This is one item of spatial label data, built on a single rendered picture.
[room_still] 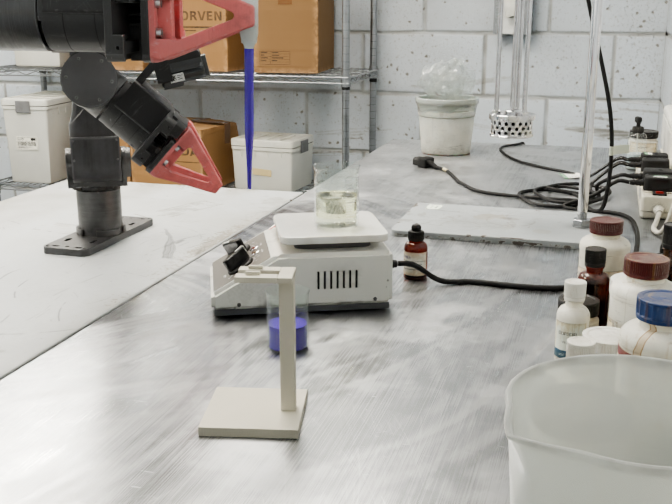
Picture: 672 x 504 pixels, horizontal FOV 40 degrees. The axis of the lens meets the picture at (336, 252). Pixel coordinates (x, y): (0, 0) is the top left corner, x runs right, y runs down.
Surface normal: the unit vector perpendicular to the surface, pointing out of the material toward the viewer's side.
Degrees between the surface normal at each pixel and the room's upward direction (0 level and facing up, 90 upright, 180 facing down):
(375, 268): 90
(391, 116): 90
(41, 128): 92
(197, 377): 0
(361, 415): 0
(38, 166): 92
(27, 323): 0
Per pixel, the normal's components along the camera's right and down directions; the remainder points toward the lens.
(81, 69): 0.25, 0.13
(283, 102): -0.29, 0.26
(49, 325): 0.00, -0.97
